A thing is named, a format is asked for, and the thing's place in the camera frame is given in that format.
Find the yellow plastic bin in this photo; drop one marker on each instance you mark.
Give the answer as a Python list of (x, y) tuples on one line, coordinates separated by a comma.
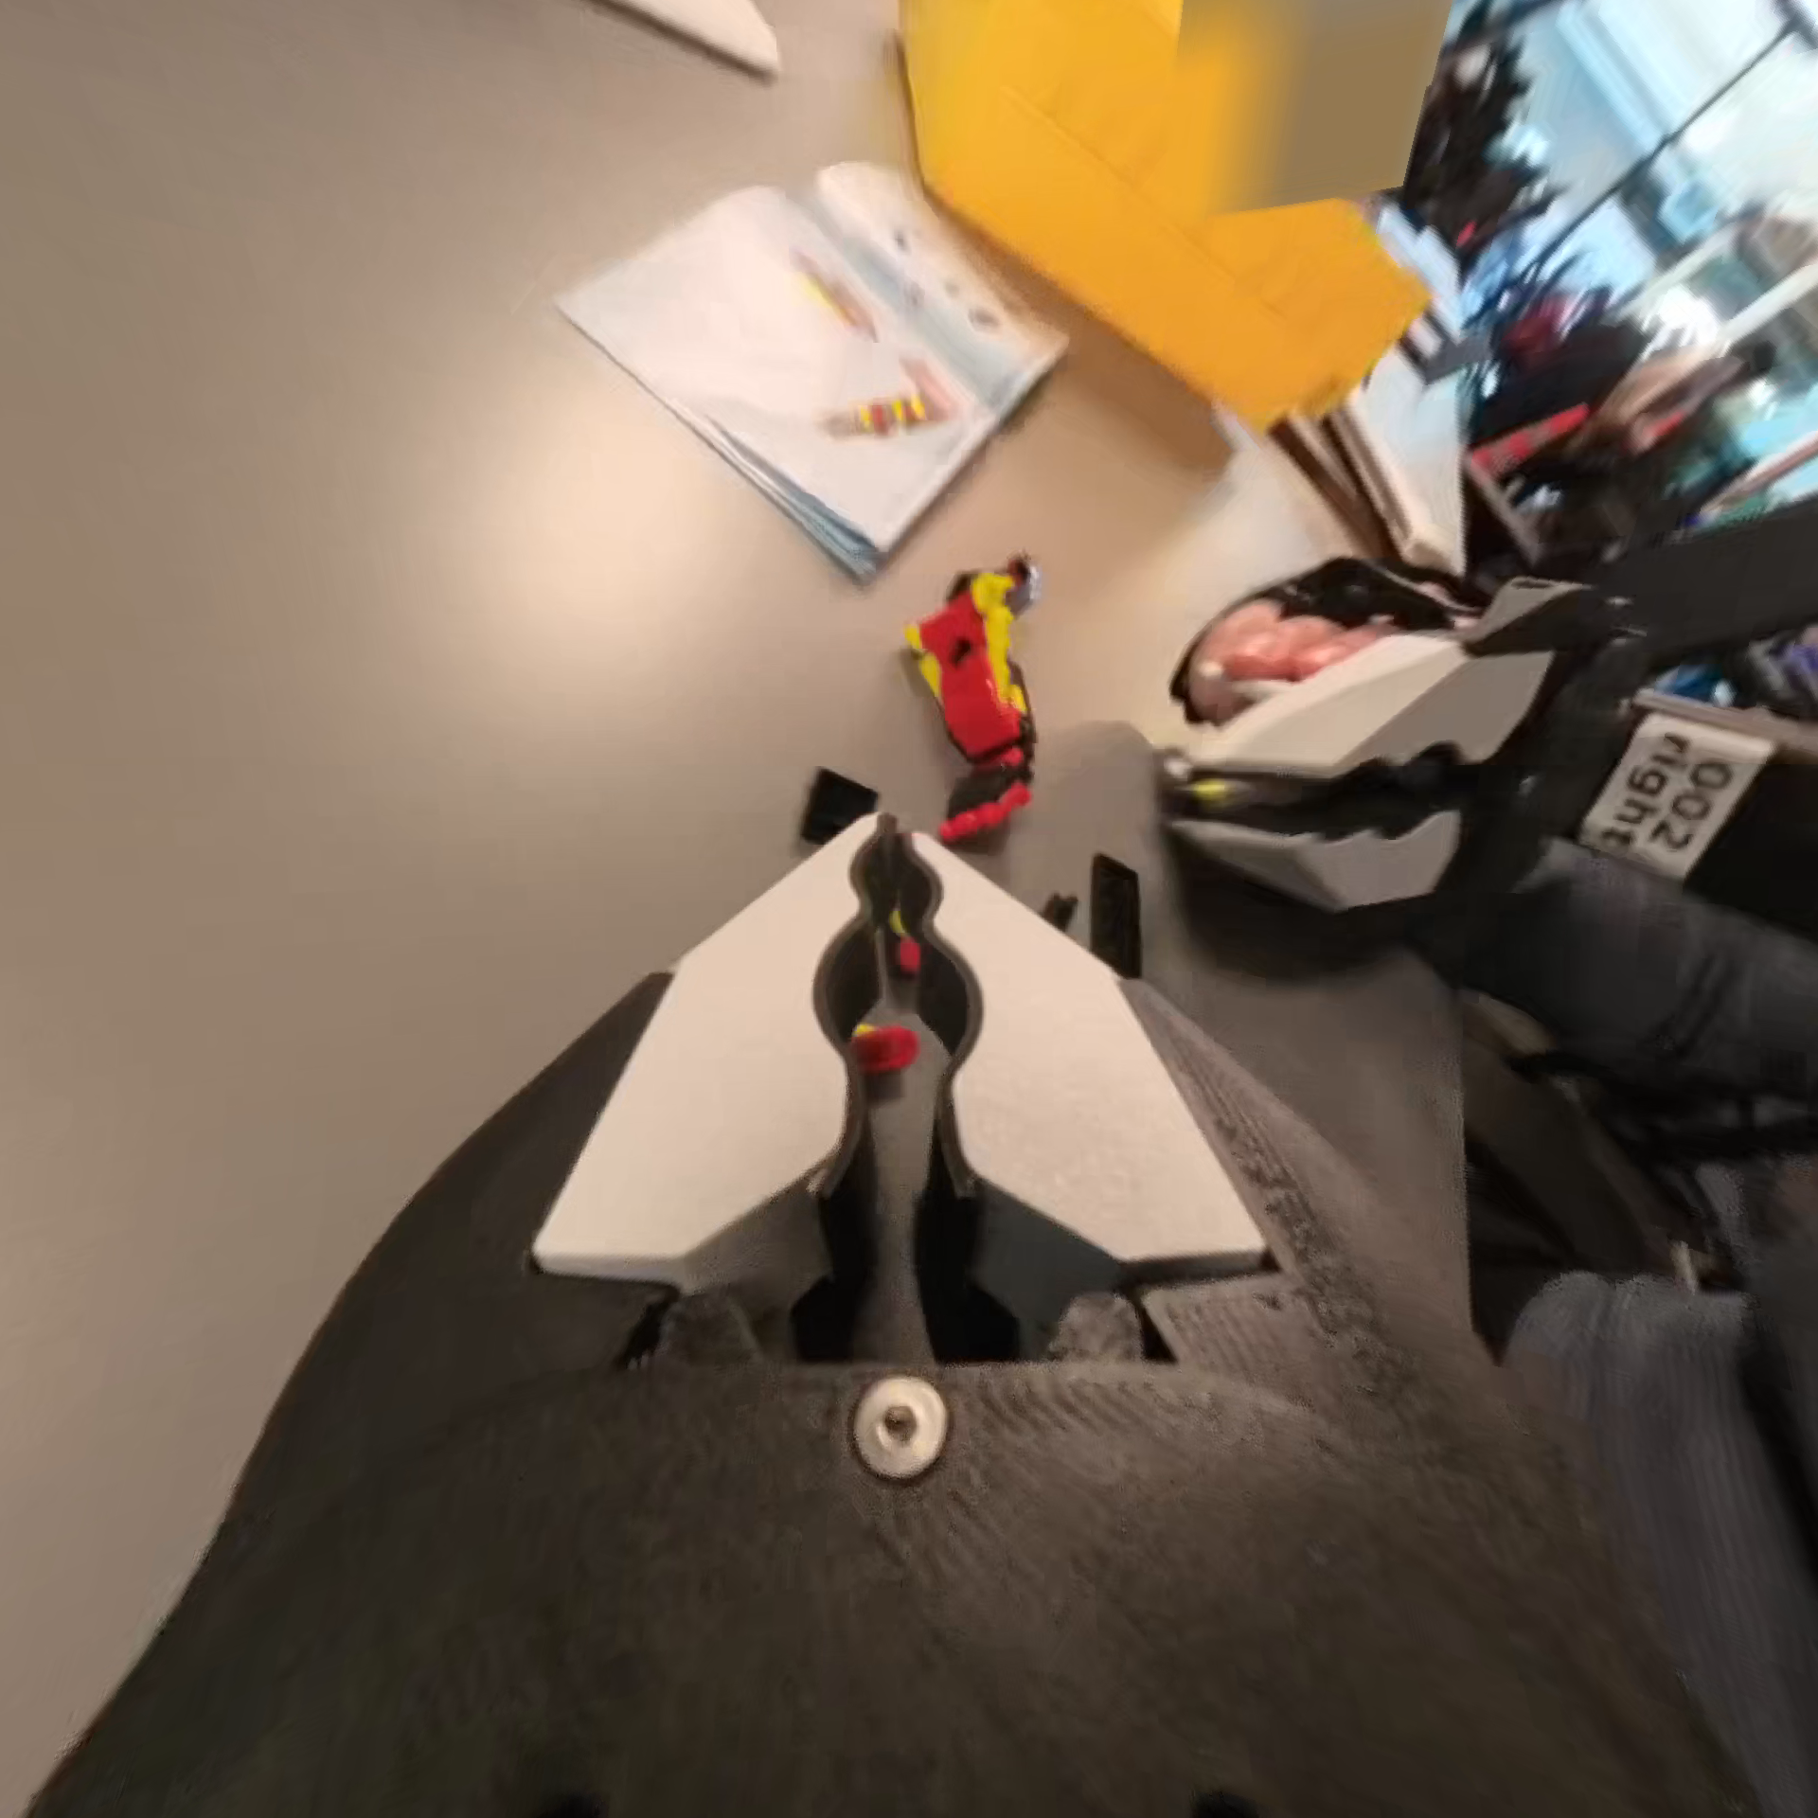
[(1081, 184)]

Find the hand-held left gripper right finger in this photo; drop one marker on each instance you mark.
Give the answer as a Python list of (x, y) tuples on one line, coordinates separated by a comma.
[(1109, 1136)]

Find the small red black lego piece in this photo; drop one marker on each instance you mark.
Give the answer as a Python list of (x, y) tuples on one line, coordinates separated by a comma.
[(887, 866)]

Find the open instruction booklet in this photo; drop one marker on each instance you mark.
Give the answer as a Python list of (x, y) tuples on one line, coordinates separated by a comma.
[(767, 341)]

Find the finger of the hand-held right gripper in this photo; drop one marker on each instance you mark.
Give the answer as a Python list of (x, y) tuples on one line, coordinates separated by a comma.
[(1392, 695), (1364, 866)]

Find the small red yellow lego piece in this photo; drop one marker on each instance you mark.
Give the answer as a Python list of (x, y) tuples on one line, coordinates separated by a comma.
[(887, 1051)]

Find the wooden board on white stand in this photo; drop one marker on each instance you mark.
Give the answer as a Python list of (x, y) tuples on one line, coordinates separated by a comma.
[(710, 22)]

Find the black red yellow lego model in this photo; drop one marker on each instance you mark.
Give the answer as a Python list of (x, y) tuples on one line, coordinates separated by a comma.
[(972, 682)]

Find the long black lego plate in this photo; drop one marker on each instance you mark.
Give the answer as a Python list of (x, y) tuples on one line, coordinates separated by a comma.
[(1115, 917)]

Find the black square lego piece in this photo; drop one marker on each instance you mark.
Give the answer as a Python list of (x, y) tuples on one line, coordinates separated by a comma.
[(838, 806)]

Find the small black studded lego piece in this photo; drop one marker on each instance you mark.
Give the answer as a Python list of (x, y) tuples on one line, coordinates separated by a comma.
[(1058, 910)]

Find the person's right forearm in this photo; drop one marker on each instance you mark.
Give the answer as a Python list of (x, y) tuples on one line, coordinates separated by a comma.
[(1675, 982)]

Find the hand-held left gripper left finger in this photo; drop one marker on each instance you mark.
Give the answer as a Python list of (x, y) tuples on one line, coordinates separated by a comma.
[(695, 1136)]

